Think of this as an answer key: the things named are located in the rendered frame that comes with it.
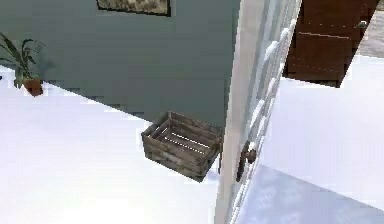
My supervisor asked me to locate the brown wooden slatted crate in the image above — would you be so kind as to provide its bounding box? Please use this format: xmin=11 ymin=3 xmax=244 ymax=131
xmin=140 ymin=110 xmax=224 ymax=183

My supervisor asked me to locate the green plant in brown pot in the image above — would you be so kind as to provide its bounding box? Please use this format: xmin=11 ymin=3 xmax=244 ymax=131
xmin=0 ymin=32 xmax=47 ymax=98

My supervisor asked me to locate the white glazed room door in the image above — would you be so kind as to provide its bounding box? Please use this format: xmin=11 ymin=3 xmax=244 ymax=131
xmin=214 ymin=0 xmax=304 ymax=224

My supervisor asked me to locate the dark brown door handle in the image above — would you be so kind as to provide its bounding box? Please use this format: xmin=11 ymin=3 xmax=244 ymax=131
xmin=235 ymin=140 xmax=258 ymax=183

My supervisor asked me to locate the dark framed wall picture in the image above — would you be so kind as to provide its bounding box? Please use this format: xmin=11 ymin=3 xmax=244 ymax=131
xmin=96 ymin=0 xmax=172 ymax=18

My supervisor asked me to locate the dark brown wooden cabinet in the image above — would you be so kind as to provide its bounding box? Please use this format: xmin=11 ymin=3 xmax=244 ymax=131
xmin=282 ymin=0 xmax=381 ymax=89

